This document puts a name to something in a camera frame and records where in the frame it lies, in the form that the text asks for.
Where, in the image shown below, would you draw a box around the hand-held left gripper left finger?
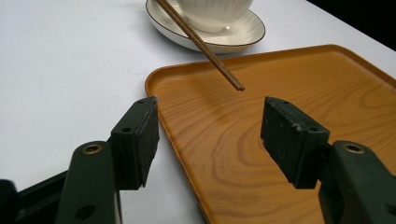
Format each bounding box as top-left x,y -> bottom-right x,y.
55,95 -> 161,224

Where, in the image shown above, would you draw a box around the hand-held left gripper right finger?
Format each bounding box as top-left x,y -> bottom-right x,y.
261,96 -> 396,224

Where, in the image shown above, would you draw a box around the wooden tray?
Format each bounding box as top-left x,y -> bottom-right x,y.
145,44 -> 396,224

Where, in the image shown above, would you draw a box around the brown wooden chopsticks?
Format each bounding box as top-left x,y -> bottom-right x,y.
154,0 -> 246,92

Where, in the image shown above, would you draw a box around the white saucer with dark rim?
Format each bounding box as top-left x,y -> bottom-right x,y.
145,0 -> 266,54

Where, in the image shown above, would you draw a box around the white ribbed bowl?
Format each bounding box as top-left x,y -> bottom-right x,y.
176,0 -> 254,34

